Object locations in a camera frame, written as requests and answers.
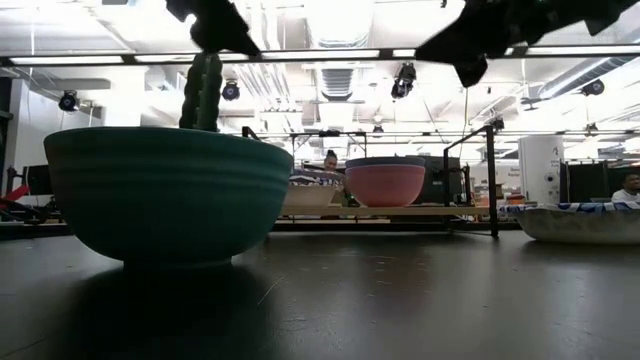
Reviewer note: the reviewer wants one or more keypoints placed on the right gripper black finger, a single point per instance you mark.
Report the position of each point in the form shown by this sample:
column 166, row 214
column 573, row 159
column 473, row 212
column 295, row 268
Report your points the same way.
column 460, row 45
column 471, row 72

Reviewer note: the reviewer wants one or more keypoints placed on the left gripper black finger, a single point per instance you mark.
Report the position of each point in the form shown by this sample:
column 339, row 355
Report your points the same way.
column 225, row 42

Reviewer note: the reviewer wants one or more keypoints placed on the pink plastic bowl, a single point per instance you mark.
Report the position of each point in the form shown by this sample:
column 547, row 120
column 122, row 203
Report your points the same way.
column 385, row 187

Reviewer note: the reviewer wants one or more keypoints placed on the green ribbed plastic bowl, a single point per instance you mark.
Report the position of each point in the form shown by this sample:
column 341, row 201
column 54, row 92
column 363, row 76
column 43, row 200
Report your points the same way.
column 167, row 195

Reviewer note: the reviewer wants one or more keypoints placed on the green cactus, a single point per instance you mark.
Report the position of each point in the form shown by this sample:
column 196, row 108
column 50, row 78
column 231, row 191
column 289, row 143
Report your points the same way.
column 202, row 95

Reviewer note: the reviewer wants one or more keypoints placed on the black overhead rig bar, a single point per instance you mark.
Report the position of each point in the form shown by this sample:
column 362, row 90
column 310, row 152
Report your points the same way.
column 320, row 53

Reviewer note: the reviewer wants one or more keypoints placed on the black box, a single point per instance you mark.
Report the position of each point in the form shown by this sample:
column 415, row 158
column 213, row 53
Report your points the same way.
column 440, row 180

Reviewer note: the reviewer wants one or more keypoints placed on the white column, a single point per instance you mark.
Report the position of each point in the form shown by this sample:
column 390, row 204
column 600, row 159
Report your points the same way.
column 540, row 165

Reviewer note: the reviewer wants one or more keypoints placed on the person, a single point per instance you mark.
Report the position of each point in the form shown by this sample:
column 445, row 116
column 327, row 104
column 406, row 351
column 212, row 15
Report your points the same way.
column 330, row 161
column 627, row 190

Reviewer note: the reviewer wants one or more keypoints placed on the black partition panel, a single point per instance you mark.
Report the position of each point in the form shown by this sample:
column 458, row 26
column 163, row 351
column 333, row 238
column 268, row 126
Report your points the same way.
column 590, row 182

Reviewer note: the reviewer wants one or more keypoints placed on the black computer monitor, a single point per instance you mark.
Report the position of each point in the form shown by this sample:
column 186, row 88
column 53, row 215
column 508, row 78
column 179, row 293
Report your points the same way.
column 40, row 180

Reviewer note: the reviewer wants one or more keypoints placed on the red object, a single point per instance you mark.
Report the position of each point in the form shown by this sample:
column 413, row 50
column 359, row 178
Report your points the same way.
column 15, row 195

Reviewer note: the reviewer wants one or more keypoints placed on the black hanging camera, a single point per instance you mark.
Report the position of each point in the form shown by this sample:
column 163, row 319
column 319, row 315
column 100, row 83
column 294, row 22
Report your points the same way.
column 403, row 80

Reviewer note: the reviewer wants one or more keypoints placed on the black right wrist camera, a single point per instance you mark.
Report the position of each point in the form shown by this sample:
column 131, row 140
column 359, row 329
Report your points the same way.
column 602, row 22

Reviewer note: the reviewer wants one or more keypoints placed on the black metal shelf frame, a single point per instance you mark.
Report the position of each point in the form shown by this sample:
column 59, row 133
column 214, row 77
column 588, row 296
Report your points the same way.
column 491, row 180

